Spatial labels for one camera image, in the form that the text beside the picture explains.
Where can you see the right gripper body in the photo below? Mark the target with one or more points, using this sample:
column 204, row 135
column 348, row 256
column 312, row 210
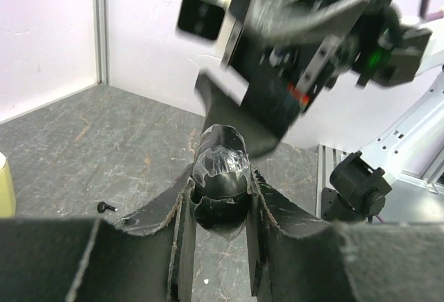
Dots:
column 278, row 40

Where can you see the black charging case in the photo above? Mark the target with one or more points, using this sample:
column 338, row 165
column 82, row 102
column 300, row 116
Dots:
column 221, row 175

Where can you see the right aluminium frame post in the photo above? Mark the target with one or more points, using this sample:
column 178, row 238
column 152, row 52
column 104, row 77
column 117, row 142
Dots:
column 101, row 40

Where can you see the black earbud far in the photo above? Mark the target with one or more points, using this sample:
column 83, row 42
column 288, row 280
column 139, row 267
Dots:
column 102, row 206

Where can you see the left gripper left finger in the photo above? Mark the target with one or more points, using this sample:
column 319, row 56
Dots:
column 147, row 255

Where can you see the yellow ceramic mug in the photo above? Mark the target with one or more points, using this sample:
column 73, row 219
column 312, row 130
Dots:
column 7, row 193

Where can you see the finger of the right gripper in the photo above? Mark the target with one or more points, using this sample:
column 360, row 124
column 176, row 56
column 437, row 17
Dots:
column 220, row 108

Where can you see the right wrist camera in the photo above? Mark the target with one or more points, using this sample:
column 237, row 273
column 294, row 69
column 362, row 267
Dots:
column 209, row 21

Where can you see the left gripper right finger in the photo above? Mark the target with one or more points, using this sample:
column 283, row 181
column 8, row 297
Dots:
column 295, row 256

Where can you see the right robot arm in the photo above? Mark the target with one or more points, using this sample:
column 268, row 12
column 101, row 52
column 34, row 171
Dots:
column 389, row 51

